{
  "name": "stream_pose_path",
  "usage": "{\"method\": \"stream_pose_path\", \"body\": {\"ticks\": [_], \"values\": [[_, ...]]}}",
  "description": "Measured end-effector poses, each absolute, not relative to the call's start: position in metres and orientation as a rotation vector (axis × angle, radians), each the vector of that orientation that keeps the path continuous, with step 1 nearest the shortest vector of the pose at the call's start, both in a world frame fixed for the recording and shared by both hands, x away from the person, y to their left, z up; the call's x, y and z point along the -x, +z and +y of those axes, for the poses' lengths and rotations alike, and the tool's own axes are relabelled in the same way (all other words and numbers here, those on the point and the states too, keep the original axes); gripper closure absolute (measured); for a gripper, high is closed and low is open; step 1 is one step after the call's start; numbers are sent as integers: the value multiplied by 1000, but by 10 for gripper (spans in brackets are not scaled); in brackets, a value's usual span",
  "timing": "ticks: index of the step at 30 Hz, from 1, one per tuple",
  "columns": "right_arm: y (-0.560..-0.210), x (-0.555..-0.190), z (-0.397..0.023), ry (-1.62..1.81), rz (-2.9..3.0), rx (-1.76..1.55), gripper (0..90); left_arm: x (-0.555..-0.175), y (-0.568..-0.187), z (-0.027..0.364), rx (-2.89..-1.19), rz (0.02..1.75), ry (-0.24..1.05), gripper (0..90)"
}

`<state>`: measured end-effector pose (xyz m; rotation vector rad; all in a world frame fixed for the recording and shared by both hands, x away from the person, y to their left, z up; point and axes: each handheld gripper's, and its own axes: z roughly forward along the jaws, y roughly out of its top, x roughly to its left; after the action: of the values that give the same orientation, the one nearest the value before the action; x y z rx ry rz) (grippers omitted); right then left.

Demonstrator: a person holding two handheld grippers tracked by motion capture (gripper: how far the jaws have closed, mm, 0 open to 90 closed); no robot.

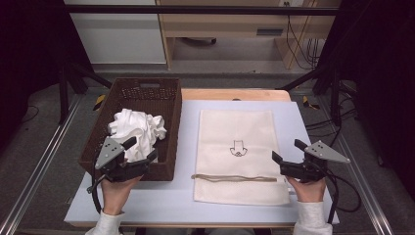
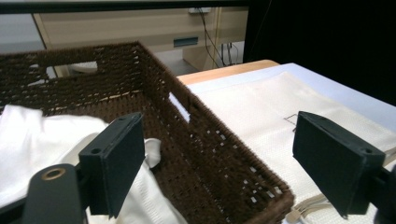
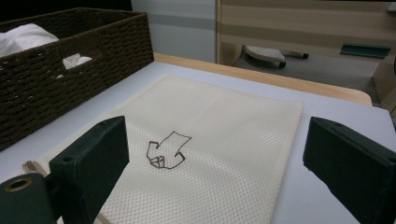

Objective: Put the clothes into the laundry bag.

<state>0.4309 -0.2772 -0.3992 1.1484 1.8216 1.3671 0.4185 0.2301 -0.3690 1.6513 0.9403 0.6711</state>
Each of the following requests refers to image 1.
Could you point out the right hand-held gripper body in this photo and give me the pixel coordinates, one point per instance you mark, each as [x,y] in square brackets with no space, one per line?
[321,151]

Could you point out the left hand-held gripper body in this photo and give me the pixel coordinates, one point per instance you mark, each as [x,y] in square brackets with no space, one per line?
[109,153]

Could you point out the white garment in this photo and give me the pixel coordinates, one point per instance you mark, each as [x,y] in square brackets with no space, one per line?
[137,127]

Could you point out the brown woven basket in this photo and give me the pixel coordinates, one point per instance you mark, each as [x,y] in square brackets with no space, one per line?
[147,98]

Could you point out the person's right hand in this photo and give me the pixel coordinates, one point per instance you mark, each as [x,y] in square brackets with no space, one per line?
[310,192]

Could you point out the person's left hand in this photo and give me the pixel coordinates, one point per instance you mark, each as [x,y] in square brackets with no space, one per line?
[115,196]

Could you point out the yellow black tape strip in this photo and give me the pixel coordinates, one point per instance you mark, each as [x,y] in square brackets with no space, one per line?
[306,102]
[99,103]

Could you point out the pale board on table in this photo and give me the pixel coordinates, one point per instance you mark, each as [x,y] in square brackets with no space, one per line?
[169,202]

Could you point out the black metal stand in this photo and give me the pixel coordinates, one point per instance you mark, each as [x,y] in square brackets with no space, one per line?
[63,98]
[335,98]

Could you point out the white cabinet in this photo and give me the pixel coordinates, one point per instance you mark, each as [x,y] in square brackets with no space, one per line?
[120,39]

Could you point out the black curtain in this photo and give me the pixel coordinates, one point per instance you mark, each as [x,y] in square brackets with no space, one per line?
[29,49]
[385,65]

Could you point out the light wooden desk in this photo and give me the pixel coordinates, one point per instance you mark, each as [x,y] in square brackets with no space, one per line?
[221,24]

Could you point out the black horizontal bar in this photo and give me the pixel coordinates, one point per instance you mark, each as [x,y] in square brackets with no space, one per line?
[195,9]

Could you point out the aluminium floor rail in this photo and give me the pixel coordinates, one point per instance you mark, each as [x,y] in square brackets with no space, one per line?
[362,182]
[42,163]

